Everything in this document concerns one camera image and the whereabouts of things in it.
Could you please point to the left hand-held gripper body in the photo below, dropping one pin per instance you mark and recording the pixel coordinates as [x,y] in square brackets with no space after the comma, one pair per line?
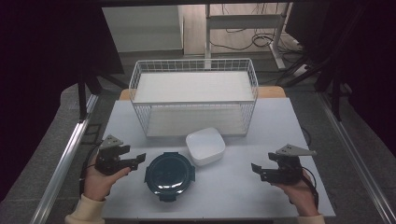
[106,159]

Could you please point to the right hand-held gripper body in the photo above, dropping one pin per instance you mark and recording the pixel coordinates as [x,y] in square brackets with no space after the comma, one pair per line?
[285,171]

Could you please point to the dark blue round lidded container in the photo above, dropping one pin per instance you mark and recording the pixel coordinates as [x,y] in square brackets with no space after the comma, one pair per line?
[169,175]

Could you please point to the white square container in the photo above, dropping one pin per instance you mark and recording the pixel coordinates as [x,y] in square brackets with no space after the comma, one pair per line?
[205,146]

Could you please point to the person's left hand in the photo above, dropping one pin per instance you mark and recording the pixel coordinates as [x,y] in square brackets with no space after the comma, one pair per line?
[99,183]

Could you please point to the person's right hand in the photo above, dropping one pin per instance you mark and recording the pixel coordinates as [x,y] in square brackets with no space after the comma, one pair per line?
[297,196]

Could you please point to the wooden board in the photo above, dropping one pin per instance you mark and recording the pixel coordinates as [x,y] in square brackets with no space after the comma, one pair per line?
[271,92]

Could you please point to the black stand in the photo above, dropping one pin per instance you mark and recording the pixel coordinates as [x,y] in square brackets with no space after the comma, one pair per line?
[82,96]
[334,93]

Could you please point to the white power strip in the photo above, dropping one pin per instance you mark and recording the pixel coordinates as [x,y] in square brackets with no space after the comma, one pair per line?
[299,70]

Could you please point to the grey cabinet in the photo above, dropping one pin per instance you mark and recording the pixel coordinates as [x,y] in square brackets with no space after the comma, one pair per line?
[141,28]

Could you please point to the aluminium rail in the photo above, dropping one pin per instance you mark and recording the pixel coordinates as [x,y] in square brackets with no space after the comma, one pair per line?
[62,161]
[355,149]

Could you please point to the white metal desk frame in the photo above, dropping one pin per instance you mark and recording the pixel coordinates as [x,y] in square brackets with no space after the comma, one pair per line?
[243,21]

